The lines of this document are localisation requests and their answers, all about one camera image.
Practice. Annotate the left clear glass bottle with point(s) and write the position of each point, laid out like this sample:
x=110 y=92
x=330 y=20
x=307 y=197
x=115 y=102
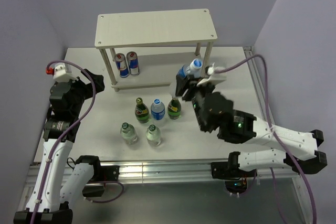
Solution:
x=128 y=133

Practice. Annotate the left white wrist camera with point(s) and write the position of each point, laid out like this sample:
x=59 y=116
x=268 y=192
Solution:
x=61 y=72

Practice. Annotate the right red bull can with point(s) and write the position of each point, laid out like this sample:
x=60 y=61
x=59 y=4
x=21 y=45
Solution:
x=133 y=63

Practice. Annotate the blue label water bottle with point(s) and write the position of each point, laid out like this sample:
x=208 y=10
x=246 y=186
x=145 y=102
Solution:
x=194 y=68
x=158 y=112

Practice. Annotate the green glass bottle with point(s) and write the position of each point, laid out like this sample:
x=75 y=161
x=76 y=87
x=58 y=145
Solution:
x=174 y=108
x=141 y=111

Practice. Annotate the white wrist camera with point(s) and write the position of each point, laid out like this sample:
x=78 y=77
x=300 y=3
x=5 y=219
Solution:
x=213 y=75
x=61 y=72

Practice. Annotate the right clear glass bottle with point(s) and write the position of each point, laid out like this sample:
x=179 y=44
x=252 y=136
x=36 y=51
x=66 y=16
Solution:
x=153 y=135

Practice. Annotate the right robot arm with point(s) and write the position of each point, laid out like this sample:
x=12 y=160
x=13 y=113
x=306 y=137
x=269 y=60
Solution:
x=284 y=148

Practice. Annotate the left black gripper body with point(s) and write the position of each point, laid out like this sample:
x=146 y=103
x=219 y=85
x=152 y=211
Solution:
x=81 y=91

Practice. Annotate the red bull can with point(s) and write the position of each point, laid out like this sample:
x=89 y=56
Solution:
x=133 y=63
x=122 y=65

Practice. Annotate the clear glass bottle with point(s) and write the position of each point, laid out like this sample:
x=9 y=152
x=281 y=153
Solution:
x=153 y=135
x=128 y=133

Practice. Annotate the beige two-tier shelf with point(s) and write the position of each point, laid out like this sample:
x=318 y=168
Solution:
x=163 y=40

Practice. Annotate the aluminium frame rail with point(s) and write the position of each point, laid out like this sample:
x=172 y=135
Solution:
x=185 y=152

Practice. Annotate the left red bull can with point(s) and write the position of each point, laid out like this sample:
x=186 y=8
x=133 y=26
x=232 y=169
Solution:
x=122 y=65

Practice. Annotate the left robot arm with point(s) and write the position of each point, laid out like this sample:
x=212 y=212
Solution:
x=51 y=201

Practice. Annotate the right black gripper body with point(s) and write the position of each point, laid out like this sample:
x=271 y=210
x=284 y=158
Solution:
x=197 y=94

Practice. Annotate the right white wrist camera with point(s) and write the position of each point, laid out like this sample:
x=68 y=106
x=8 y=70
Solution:
x=213 y=75

